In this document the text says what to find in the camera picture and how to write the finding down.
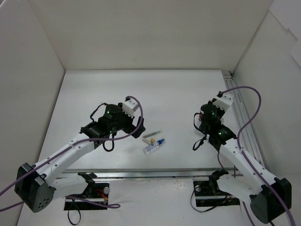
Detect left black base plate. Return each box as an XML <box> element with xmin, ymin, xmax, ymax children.
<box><xmin>63</xmin><ymin>182</ymin><xmax>110</xmax><ymax>211</ymax></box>

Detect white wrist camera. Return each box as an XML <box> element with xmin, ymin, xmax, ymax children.
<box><xmin>122</xmin><ymin>98</ymin><xmax>139</xmax><ymax>118</ymax></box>
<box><xmin>213</xmin><ymin>92</ymin><xmax>234</xmax><ymax>112</ymax></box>

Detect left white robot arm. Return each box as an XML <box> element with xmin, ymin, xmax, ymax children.
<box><xmin>15</xmin><ymin>97</ymin><xmax>145</xmax><ymax>213</ymax></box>

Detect white container box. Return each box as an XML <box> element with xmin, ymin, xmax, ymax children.
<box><xmin>193</xmin><ymin>116</ymin><xmax>205</xmax><ymax>135</ymax></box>

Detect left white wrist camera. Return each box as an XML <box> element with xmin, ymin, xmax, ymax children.
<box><xmin>122</xmin><ymin>98</ymin><xmax>139</xmax><ymax>118</ymax></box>

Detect front aluminium rail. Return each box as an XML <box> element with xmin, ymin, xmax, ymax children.
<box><xmin>58</xmin><ymin>167</ymin><xmax>243</xmax><ymax>181</ymax></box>

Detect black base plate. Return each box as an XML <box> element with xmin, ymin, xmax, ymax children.
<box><xmin>63</xmin><ymin>182</ymin><xmax>110</xmax><ymax>211</ymax></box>
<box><xmin>192</xmin><ymin>180</ymin><xmax>240</xmax><ymax>209</ymax></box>

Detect green highlighter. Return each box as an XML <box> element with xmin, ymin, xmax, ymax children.
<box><xmin>143</xmin><ymin>130</ymin><xmax>162</xmax><ymax>138</ymax></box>

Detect clear blue spray bottle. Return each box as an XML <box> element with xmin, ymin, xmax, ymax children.
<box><xmin>143</xmin><ymin>139</ymin><xmax>165</xmax><ymax>155</ymax></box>

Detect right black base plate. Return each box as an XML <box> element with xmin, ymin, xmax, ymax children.
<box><xmin>192</xmin><ymin>180</ymin><xmax>240</xmax><ymax>209</ymax></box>

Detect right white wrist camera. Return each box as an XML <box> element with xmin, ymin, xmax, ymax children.
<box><xmin>213</xmin><ymin>92</ymin><xmax>234</xmax><ymax>112</ymax></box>

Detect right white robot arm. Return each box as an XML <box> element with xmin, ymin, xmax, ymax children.
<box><xmin>195</xmin><ymin>98</ymin><xmax>296</xmax><ymax>226</ymax></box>

